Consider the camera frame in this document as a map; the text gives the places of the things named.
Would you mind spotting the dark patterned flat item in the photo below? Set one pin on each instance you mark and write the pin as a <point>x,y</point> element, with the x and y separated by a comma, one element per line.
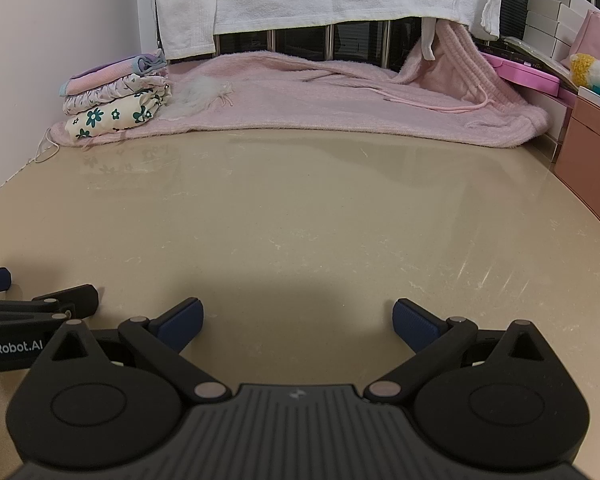
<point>532,51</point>

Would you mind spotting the white hanging cloth strip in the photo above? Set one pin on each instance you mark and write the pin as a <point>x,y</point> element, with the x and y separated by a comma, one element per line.
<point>428,40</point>

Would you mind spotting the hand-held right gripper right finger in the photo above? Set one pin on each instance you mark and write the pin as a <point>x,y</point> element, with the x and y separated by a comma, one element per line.
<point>415,322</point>

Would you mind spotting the white fluffy tuft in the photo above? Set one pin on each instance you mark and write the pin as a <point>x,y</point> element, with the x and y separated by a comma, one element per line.
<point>200,100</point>

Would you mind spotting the brown cardboard box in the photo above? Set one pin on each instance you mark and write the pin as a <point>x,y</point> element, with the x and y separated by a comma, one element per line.
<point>590,150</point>

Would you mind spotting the yellow white plush toy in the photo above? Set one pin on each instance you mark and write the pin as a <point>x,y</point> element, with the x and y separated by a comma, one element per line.
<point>592,71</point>

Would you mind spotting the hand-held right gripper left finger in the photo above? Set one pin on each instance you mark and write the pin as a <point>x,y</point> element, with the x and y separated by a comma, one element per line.
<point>180,322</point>

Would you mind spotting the satin small-print folded garment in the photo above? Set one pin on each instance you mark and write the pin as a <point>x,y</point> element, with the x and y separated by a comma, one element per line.
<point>111,95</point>

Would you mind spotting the stack of white boxes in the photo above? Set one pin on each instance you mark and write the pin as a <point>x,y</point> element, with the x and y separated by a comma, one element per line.
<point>555,15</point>

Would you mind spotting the pink pouch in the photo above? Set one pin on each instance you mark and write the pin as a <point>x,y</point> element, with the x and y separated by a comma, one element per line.
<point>597,35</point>

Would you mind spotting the metal railing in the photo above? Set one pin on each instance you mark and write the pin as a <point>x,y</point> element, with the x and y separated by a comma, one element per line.
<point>329,40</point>

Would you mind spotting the cream teal-flowered garment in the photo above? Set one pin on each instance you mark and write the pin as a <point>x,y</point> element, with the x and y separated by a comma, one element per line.
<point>112,119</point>

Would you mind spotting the pink flat box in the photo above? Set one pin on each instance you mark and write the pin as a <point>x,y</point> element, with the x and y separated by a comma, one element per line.
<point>525,74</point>

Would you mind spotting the pink purple folded garment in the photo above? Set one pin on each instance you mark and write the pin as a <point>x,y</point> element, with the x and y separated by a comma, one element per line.
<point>115,72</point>

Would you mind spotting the pink fuzzy blanket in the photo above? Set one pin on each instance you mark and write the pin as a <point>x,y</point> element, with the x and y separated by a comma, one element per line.
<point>305,95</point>

